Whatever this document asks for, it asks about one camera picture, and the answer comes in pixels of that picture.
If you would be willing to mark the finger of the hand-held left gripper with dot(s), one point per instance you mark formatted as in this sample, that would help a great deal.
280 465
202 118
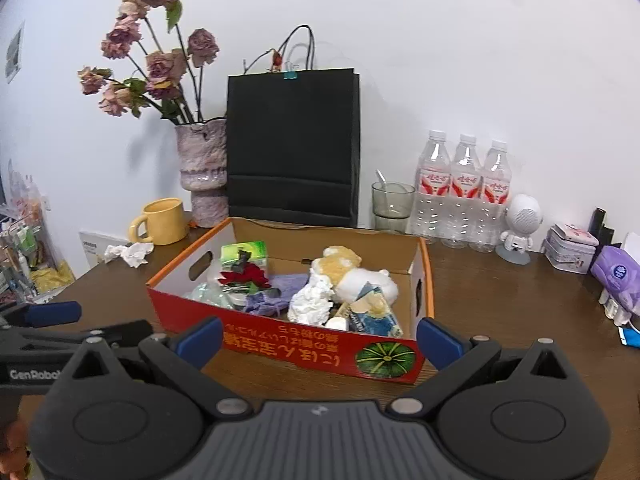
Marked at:
120 332
52 313

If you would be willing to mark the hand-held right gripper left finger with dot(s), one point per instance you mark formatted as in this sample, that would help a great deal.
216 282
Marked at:
202 342

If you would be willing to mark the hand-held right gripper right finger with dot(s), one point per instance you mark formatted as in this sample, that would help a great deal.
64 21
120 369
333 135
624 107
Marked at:
440 342

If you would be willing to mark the blue patterned packet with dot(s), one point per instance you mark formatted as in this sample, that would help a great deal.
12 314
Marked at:
372 312

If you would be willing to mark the red artificial rose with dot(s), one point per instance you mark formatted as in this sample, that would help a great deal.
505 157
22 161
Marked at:
250 276

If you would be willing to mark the green packet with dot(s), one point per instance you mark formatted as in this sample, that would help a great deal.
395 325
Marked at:
247 252

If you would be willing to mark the orange cardboard box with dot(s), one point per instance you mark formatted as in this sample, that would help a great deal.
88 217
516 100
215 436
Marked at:
310 350

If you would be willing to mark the yellow white plush toy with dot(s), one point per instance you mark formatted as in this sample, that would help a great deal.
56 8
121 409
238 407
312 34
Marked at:
350 272

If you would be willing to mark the white tissue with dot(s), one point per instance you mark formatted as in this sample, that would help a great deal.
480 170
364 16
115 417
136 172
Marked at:
310 302
132 254

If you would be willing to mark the person's left hand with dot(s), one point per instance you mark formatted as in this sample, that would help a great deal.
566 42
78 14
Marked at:
12 442

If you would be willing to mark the clear plastic bag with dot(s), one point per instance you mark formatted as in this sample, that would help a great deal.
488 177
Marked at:
210 295

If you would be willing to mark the rack of packaged goods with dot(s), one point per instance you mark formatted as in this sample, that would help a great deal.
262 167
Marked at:
30 250

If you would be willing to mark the white booklet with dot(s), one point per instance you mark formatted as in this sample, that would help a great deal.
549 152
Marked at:
95 247

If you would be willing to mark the purple plastic bag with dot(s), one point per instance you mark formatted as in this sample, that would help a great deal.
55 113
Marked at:
287 287

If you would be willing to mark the yellow mug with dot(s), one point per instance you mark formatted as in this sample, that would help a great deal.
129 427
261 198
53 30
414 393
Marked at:
162 222

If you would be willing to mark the clear glass cup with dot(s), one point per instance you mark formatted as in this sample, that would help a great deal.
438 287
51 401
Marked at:
392 207

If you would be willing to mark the clear water bottle red label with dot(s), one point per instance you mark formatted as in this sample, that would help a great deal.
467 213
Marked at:
494 205
431 195
464 200

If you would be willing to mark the white robot figure speaker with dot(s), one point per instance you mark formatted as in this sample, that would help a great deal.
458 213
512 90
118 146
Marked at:
522 217

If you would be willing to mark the small printed tin box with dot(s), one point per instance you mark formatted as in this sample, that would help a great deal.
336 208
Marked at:
567 250

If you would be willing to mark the purple ceramic vase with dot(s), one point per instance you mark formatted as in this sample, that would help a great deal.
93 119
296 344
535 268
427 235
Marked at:
202 175

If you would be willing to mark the metal spoon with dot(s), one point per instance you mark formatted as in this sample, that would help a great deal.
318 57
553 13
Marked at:
381 179

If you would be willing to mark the blue face mask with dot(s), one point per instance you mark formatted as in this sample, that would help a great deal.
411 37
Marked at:
630 335

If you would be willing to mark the purple tissue pack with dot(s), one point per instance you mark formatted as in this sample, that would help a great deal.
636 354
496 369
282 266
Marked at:
617 272

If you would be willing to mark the black rectangular case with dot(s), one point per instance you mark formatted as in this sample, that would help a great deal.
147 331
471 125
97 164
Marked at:
602 227

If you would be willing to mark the white card box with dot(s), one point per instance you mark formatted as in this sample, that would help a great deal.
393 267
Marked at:
632 244

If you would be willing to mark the black paper bag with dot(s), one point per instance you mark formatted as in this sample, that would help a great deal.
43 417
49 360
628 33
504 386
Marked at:
292 145

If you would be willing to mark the dried pink rose bouquet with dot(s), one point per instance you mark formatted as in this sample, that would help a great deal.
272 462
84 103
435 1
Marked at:
160 67

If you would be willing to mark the green binder clip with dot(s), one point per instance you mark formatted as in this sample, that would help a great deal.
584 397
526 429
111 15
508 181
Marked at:
290 72

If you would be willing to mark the wall poster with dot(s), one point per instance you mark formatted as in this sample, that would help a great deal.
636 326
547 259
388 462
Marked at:
15 52

